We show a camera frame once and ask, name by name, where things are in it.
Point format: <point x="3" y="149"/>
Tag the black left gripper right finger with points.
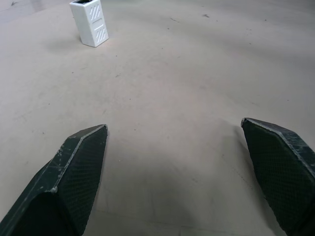
<point x="283" y="172"/>

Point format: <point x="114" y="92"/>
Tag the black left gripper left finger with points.
<point x="73" y="177"/>

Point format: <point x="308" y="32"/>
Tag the white rectangular holder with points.
<point x="89" y="23"/>

